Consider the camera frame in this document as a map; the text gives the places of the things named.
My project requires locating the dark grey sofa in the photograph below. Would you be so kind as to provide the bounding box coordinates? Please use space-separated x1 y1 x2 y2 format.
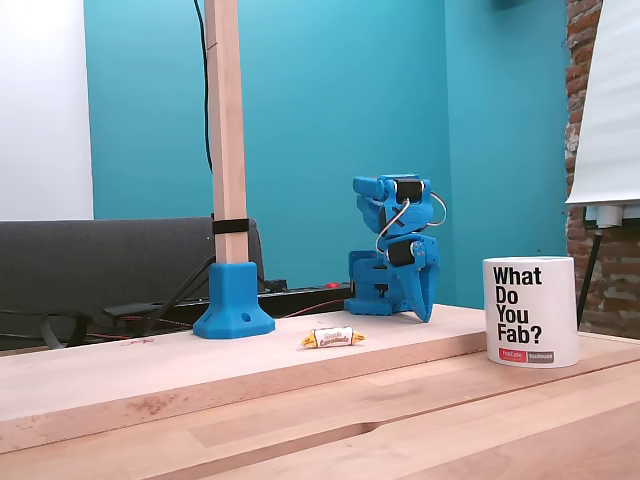
0 215 267 351

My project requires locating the caramel sweet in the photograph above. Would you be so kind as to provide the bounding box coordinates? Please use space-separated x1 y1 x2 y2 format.
298 325 369 350

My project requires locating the black flip chart leg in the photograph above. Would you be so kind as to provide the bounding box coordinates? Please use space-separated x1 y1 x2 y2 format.
575 227 602 331

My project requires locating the flat black device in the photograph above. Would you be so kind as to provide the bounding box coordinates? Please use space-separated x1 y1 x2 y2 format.
102 301 169 322

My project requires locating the black strap on post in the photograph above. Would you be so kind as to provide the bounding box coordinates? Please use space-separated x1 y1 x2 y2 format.
211 218 251 235

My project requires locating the thick black cable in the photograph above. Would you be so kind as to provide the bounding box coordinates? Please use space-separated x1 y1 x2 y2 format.
144 255 217 335

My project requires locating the black strap loop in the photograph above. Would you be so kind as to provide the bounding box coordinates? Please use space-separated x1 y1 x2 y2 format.
40 310 92 349

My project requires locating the black power strip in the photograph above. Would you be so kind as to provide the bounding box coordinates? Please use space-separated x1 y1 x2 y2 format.
257 281 357 318

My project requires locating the wooden post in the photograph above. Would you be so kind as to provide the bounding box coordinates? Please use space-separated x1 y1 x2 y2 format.
204 0 250 265

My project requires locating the thin black cable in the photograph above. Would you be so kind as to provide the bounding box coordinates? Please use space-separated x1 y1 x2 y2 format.
193 0 214 174

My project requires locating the thin red wire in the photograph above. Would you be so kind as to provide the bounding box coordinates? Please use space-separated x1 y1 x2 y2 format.
89 298 352 342

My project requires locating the blue post base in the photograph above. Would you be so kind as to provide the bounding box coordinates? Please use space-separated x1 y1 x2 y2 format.
192 260 277 340

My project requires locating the white printed mug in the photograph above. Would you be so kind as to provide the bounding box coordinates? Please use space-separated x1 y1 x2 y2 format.
482 256 581 370

